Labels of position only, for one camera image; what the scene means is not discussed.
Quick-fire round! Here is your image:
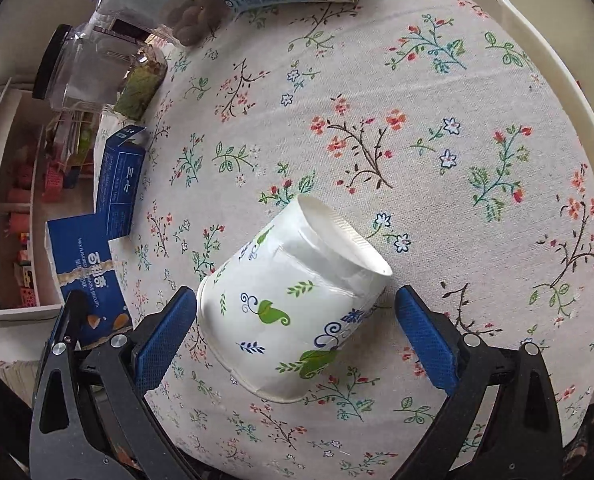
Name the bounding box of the small blue box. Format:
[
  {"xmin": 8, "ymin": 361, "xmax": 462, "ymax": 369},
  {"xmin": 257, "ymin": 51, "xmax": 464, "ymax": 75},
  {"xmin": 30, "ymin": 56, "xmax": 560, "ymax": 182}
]
[{"xmin": 96, "ymin": 125, "xmax": 148, "ymax": 238}]

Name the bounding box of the large blue biscuit box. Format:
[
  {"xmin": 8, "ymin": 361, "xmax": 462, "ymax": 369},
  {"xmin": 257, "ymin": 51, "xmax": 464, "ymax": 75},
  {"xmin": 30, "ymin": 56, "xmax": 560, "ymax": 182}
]
[{"xmin": 46, "ymin": 212, "xmax": 134, "ymax": 348}]

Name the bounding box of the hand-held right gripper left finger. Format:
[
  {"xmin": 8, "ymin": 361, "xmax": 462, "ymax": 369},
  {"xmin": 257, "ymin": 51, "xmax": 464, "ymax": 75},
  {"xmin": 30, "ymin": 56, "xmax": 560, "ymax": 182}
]
[{"xmin": 30, "ymin": 286, "xmax": 200, "ymax": 480}]

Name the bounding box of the clear jar with black lid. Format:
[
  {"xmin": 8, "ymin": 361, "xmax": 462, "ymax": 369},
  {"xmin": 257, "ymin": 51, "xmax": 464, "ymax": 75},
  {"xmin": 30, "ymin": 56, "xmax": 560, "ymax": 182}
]
[{"xmin": 32, "ymin": 24, "xmax": 168, "ymax": 121}]

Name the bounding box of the white leaf-print paper cup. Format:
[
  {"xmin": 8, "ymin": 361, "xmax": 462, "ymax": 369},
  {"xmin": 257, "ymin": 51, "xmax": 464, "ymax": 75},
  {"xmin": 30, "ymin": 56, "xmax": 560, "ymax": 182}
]
[{"xmin": 196, "ymin": 194, "xmax": 393, "ymax": 405}]

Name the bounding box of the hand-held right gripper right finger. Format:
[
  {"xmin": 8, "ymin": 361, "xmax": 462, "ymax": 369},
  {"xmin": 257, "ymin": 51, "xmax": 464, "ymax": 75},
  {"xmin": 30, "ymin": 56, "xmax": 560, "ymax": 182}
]
[{"xmin": 392, "ymin": 285, "xmax": 565, "ymax": 480}]

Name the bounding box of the floral tablecloth table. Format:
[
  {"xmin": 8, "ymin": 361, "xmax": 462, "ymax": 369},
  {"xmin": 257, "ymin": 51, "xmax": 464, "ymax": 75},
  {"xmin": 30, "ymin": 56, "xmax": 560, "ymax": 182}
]
[{"xmin": 0, "ymin": 0, "xmax": 594, "ymax": 480}]

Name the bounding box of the clear jar with brown nuts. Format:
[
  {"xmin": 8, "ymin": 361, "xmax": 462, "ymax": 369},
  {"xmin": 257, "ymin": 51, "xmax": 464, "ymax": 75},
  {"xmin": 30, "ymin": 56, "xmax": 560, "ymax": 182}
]
[{"xmin": 80, "ymin": 0, "xmax": 233, "ymax": 47}]

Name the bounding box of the cream plastic waste bin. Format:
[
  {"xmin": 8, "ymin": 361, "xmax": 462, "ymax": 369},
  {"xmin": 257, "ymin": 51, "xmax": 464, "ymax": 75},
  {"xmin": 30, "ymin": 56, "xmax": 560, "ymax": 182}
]
[{"xmin": 492, "ymin": 0, "xmax": 594, "ymax": 181}]

